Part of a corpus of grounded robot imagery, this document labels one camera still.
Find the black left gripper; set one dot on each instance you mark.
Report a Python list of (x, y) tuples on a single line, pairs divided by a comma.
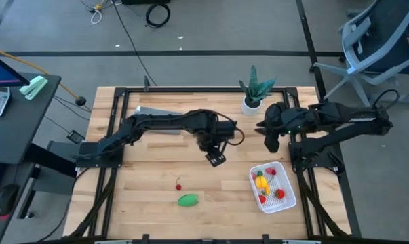
[(211, 149)]

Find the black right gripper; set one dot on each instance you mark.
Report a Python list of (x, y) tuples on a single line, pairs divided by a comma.
[(277, 118)]

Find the red toy strawberry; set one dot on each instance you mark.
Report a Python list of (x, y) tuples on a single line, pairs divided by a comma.
[(271, 171), (254, 176), (279, 194), (262, 199)]

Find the yellow toy pepper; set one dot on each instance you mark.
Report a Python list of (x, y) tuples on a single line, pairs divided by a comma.
[(261, 182)]

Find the green toy vegetable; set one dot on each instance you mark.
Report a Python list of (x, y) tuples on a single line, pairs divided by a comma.
[(188, 200)]

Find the yellow toy banana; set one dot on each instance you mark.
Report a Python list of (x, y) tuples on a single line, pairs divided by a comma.
[(267, 190)]

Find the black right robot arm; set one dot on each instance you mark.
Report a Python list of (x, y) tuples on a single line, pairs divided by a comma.
[(343, 117)]

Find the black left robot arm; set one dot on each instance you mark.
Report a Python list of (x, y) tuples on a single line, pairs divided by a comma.
[(163, 122)]

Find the white plant pot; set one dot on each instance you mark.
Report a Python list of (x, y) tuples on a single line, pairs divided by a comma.
[(250, 110)]

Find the green snake plant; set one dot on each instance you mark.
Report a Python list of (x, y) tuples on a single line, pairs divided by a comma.
[(255, 88)]

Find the red toy cherry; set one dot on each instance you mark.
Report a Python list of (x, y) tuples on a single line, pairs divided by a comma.
[(178, 187)]

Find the white plastic basket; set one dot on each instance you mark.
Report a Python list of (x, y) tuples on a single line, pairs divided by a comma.
[(285, 183)]

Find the black power adapter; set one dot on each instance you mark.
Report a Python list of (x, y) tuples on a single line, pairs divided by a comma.
[(76, 137)]

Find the grey office chair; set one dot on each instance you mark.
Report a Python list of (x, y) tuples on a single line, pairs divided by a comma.
[(387, 34)]

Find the mint green stapler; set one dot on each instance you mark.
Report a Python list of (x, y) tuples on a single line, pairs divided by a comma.
[(33, 87)]

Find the black desk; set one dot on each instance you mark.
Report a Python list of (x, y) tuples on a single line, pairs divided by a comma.
[(21, 128)]

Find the black computer mouse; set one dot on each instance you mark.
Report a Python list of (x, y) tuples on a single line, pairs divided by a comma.
[(6, 200)]

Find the computer monitor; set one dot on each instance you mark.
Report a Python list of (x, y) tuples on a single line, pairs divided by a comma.
[(0, 72)]

